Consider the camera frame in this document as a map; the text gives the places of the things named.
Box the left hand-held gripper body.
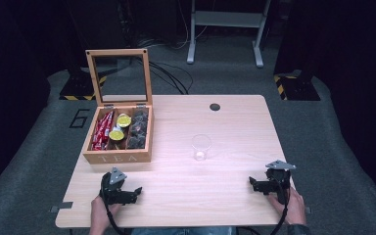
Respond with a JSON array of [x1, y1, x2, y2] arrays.
[[99, 166, 136, 207]]

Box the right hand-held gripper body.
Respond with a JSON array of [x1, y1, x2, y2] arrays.
[[258, 160, 298, 206]]

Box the person's left hand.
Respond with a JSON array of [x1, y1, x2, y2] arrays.
[[90, 195, 122, 229]]

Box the person's right hand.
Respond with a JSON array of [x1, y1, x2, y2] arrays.
[[267, 186, 307, 226]]

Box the wooden tea box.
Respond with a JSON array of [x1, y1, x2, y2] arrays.
[[82, 48, 155, 165]]

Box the dark wrapped tea packet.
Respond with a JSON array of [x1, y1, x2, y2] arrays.
[[132, 109, 150, 123], [129, 120, 148, 136], [126, 134, 147, 150]]

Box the grey tape strip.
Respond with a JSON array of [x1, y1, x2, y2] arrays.
[[49, 201, 74, 213]]

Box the yellow-lidded small cup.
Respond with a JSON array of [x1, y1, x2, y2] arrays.
[[108, 126, 125, 142], [116, 113, 133, 129]]

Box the person's blue jeans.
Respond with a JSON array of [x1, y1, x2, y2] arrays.
[[129, 226, 238, 235]]

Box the bundle of red sachets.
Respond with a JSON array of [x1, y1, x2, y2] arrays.
[[91, 110, 116, 152]]

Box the clear plastic cup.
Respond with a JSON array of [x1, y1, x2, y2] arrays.
[[191, 133, 212, 162]]

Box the black base with hazard stripes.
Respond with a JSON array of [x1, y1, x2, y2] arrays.
[[59, 70, 108, 102], [272, 69, 321, 102]]

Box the white metal stand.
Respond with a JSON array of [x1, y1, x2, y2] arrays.
[[186, 0, 272, 69]]

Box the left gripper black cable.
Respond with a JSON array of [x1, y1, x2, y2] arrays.
[[101, 190, 126, 235]]

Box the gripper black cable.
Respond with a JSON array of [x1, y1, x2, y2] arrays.
[[101, 190, 126, 235], [268, 187, 292, 235]]

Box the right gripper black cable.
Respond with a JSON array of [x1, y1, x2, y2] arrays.
[[268, 187, 292, 235]]

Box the black floor cables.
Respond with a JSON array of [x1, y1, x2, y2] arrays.
[[136, 58, 194, 96]]

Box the light floor cables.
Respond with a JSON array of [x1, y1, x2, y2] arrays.
[[133, 0, 210, 51]]

